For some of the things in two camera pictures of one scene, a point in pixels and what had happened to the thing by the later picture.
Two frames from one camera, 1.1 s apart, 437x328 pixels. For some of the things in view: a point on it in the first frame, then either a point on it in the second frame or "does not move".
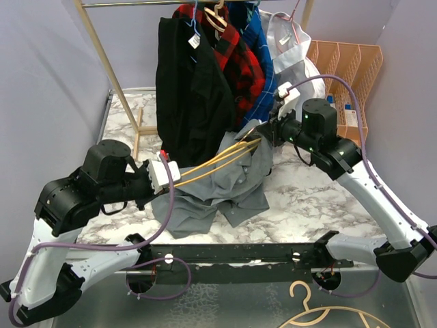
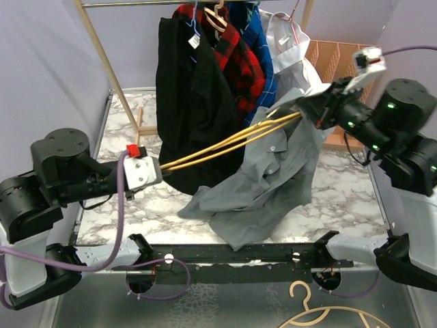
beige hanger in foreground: [361, 311] does not move
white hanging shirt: [289, 44] does not move
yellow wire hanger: [245, 146] to [255, 132]
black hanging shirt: [194, 103] does not move
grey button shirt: [238, 190] to [275, 181]
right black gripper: [270, 130] to [319, 106]
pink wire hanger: [291, 20] does not move
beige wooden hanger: [218, 22] does not move
